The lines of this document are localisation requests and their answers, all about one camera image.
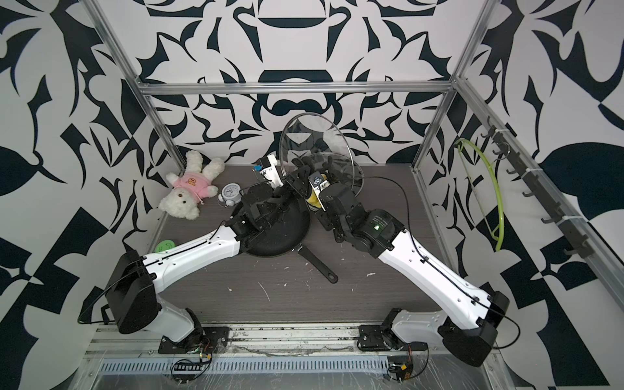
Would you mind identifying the yellow cleaning cloth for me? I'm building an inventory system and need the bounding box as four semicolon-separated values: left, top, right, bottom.
306;185;323;211

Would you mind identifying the large glass pot lid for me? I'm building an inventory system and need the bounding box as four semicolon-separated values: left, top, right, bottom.
278;113;364;194

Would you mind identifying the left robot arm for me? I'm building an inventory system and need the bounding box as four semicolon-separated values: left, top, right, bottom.
105;166;311;350

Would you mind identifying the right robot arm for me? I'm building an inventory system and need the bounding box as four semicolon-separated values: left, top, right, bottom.
309;172;510;367

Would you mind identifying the green round container lid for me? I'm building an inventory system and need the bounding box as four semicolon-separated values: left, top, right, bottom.
154;240;176;253

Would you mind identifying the large black frying pan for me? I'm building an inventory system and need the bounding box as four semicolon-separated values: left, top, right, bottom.
226;196;339;284

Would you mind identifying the small white alarm clock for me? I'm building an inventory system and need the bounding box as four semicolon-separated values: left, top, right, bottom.
218;183;242;207

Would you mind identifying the white teddy bear pink shirt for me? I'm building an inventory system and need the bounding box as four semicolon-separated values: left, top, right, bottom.
159;150;225;220

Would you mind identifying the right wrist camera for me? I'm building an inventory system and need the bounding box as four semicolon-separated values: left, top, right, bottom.
307;172;330;210

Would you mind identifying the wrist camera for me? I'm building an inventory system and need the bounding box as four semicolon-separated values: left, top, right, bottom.
307;172;330;210
253;153;284;189

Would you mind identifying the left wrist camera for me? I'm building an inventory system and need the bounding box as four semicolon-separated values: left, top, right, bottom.
253;153;284;189

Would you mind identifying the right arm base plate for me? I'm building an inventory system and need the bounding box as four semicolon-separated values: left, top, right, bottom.
356;325;428;352

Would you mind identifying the aluminium frame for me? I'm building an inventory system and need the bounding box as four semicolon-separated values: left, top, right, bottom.
91;1;623;321

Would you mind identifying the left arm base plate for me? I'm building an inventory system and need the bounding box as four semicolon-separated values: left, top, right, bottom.
158;327;231;355

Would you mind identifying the black wall hook rack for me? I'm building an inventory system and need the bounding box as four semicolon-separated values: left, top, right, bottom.
482;118;596;259

